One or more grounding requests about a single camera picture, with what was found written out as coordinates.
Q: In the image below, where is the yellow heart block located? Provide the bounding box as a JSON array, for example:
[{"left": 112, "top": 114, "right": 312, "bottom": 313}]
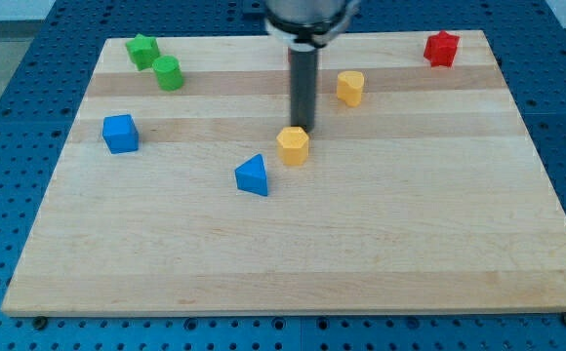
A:
[{"left": 336, "top": 70, "right": 365, "bottom": 107}]

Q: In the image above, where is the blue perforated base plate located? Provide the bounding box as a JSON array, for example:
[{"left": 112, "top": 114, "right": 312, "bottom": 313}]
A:
[{"left": 0, "top": 0, "right": 566, "bottom": 350}]

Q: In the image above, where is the blue cube block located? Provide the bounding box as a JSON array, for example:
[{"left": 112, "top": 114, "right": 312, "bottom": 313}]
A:
[{"left": 102, "top": 114, "right": 139, "bottom": 154}]

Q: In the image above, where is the green star block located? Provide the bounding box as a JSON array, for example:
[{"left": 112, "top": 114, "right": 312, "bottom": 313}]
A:
[{"left": 125, "top": 34, "right": 160, "bottom": 71}]

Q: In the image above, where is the blue triangle block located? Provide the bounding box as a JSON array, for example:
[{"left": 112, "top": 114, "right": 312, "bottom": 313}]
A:
[{"left": 234, "top": 154, "right": 268, "bottom": 196}]

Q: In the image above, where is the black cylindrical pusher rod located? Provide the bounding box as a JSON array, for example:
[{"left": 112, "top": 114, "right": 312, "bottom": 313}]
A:
[{"left": 289, "top": 49, "right": 319, "bottom": 133}]

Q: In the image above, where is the yellow hexagon block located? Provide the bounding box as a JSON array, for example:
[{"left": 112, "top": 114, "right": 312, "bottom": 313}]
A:
[{"left": 276, "top": 127, "right": 309, "bottom": 166}]

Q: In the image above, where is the red star block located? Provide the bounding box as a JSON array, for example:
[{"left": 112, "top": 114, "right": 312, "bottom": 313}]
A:
[{"left": 424, "top": 30, "right": 461, "bottom": 67}]

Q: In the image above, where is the green cylinder block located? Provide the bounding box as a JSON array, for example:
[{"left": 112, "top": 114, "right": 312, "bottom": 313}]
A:
[{"left": 152, "top": 56, "right": 183, "bottom": 91}]

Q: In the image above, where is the wooden board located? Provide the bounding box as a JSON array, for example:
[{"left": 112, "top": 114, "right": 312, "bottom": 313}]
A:
[{"left": 2, "top": 30, "right": 566, "bottom": 317}]

